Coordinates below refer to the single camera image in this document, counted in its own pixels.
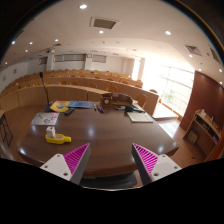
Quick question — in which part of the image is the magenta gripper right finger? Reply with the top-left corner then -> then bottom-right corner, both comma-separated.
131,143 -> 181,185

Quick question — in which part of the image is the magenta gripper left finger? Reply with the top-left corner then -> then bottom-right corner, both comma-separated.
41,143 -> 90,185

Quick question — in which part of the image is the white notebook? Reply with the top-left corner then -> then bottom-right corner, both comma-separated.
127,112 -> 153,123

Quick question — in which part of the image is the black remote control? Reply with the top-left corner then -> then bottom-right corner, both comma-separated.
64,108 -> 74,116

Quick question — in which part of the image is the clear plastic document sleeve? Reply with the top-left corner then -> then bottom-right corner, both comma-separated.
31,112 -> 59,125

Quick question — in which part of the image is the yellow folder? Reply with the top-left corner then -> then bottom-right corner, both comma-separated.
50,101 -> 69,112

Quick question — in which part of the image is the black desk microphone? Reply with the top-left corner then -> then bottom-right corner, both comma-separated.
39,72 -> 53,113

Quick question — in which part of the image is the wooden shelf cabinet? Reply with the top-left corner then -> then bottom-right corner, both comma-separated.
184,109 -> 221,157

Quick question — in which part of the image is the blue book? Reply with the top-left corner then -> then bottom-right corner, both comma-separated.
68,101 -> 93,109

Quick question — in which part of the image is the wooden chair behind table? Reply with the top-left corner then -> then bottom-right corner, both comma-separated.
136,94 -> 147,107

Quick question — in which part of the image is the long curved wooden desk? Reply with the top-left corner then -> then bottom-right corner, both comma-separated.
0,78 -> 159,115

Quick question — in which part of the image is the brown wooden organizer box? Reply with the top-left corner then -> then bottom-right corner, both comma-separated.
100,93 -> 133,106

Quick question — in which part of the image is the black metal chair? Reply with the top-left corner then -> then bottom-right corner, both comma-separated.
0,110 -> 13,146

